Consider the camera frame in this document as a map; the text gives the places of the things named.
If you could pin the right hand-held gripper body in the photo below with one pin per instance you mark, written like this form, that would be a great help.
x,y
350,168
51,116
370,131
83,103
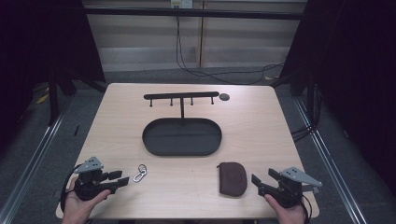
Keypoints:
x,y
289,191

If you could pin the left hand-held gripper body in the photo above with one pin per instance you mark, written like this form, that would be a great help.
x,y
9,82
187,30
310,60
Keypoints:
x,y
90,183

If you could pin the brown leather pouch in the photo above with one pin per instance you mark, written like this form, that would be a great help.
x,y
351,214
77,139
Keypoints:
x,y
233,180

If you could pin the black hook rack with tray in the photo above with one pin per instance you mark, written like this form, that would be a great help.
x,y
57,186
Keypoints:
x,y
182,138

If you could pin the person's right hand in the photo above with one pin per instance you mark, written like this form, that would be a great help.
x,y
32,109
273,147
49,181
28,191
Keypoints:
x,y
291,216

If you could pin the person's left hand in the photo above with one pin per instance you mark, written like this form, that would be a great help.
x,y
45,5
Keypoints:
x,y
76,210

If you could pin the grey tape piece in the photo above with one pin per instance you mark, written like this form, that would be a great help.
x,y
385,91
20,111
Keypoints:
x,y
313,189

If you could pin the black metal stand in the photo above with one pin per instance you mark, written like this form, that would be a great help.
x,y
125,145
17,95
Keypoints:
x,y
53,99

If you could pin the dark round disc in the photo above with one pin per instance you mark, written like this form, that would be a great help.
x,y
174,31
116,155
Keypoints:
x,y
224,96

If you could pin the yellow tape strip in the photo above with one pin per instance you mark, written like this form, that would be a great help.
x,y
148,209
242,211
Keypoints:
x,y
42,99

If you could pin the dark curtain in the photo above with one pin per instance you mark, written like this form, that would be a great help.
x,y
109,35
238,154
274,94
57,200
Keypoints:
x,y
355,77
40,46

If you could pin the black horizontal bar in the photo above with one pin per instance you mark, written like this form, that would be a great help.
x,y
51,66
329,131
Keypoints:
x,y
186,13

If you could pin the metal floor rail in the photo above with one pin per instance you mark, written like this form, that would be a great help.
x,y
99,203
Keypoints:
x,y
28,169
330,165

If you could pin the white wall socket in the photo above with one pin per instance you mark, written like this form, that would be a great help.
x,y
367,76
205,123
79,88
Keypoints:
x,y
181,3

